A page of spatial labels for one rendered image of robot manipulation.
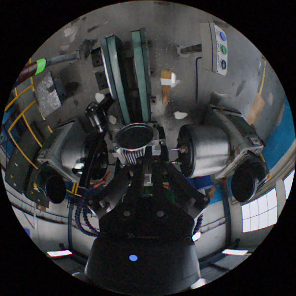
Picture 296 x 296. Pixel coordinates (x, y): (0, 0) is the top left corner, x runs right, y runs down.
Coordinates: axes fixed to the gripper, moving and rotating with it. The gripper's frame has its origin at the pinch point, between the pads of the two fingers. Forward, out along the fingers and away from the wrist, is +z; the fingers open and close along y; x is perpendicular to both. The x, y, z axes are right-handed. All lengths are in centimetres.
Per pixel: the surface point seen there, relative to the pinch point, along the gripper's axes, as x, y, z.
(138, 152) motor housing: -3.1, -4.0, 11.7
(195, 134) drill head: 1.3, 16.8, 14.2
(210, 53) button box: 25.5, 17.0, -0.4
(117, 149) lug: -2.1, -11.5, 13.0
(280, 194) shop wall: -219, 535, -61
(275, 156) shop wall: -102, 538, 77
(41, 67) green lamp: 35.7, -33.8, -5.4
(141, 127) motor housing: 3.3, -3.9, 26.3
